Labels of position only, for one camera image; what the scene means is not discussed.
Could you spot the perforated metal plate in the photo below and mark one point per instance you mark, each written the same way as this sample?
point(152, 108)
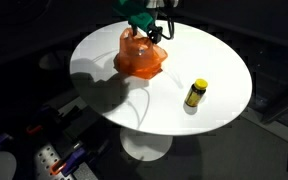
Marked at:
point(44, 158)

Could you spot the yellow-capped amber pill bottle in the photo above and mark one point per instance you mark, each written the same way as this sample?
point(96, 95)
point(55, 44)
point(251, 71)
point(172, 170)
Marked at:
point(196, 92)

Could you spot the white round pedestal table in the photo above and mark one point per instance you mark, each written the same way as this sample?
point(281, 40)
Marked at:
point(152, 112)

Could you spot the purple and orange clamp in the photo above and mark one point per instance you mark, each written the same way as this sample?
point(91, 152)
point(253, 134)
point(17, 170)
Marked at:
point(69, 164)

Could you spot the orange plastic bag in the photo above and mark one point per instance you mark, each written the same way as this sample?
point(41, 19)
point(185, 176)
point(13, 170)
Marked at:
point(146, 66)

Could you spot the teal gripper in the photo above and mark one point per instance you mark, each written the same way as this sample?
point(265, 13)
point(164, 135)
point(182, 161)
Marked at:
point(138, 17)

